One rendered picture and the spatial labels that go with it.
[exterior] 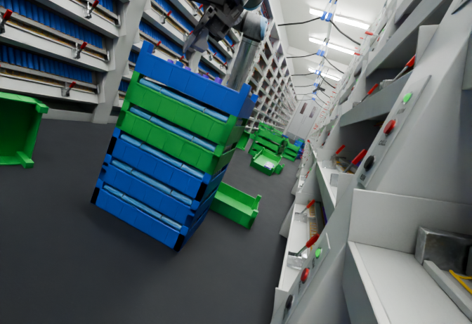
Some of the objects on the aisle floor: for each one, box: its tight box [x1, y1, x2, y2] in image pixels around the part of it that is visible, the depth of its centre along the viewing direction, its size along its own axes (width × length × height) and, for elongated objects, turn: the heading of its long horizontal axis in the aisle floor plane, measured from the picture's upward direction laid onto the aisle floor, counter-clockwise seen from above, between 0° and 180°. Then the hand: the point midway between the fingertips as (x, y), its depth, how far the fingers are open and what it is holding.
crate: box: [249, 147, 282, 176], centre depth 195 cm, size 30×20×8 cm
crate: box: [209, 181, 261, 230], centre depth 97 cm, size 30×20×8 cm
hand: (184, 47), depth 64 cm, fingers open, 3 cm apart
